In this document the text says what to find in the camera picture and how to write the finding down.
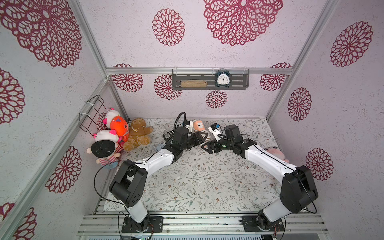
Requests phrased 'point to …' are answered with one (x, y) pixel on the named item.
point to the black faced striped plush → (106, 148)
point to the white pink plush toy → (110, 115)
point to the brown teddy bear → (137, 137)
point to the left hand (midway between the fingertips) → (206, 136)
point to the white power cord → (193, 125)
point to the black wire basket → (90, 117)
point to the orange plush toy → (119, 127)
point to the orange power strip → (198, 126)
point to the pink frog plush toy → (275, 152)
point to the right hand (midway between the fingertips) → (205, 143)
